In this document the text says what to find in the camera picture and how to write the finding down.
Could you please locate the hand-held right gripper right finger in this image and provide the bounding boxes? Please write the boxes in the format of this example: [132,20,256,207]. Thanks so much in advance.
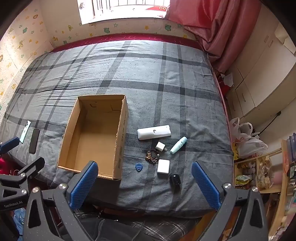
[191,161,270,241]

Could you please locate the clear snack bag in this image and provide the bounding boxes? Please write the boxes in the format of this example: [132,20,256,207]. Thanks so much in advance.
[258,155,274,189]

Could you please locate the pink curtain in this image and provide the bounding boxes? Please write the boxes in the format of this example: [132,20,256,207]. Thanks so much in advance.
[165,0,264,73]

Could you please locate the white wardrobe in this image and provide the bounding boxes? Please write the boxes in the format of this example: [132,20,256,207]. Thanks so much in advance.
[225,5,296,130]

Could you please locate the wooden shelf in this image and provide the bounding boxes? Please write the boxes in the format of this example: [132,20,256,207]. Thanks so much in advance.
[233,139,296,241]

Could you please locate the white crumpled paper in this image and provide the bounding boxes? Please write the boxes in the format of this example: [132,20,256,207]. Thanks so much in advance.
[217,72,235,87]

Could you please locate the green snack packet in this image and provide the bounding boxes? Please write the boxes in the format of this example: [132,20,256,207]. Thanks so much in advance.
[236,175,252,186]

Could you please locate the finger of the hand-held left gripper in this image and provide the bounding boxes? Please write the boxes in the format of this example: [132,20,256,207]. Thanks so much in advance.
[0,137,20,155]
[0,157,46,202]

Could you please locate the person's dark pants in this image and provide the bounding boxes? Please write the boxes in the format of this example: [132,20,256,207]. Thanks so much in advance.
[76,209,204,241]

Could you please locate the red tufted cushion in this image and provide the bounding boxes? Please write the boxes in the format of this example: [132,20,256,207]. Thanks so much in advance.
[0,155,16,176]

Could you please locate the window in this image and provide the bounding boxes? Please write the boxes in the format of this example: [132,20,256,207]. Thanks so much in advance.
[77,0,173,25]

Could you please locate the white smartphone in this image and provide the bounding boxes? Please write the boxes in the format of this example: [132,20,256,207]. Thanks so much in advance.
[19,120,31,143]

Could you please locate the metal keychain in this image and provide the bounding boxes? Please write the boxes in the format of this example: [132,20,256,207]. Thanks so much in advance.
[142,149,162,164]

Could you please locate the white remote control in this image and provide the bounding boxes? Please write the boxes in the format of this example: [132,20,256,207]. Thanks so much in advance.
[137,125,172,141]

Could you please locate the red printed plastic bag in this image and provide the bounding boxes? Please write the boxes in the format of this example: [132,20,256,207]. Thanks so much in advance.
[229,117,241,160]

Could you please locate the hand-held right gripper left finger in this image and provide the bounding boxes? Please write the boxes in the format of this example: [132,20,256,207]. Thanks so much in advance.
[23,161,100,241]

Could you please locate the blue cloth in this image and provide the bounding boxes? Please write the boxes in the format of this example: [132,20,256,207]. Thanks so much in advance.
[13,209,26,233]

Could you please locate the teal cosmetic bottle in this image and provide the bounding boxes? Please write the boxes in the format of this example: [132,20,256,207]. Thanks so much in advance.
[170,136,188,155]

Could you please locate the black cable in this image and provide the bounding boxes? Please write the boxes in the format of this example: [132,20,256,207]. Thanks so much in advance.
[254,111,282,137]

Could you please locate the white plastic bag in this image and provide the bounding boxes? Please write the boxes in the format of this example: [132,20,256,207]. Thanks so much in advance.
[237,122,268,159]

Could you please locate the small black round jar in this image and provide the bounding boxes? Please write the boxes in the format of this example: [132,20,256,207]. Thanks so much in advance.
[169,174,181,189]

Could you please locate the large white charger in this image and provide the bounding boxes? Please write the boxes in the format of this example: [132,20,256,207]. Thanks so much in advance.
[157,159,170,175]

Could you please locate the grey plaid bed sheet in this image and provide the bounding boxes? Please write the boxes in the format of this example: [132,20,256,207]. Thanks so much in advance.
[0,40,233,218]

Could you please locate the brown cardboard box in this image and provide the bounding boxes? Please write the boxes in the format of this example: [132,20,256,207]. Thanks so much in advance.
[57,94,129,180]

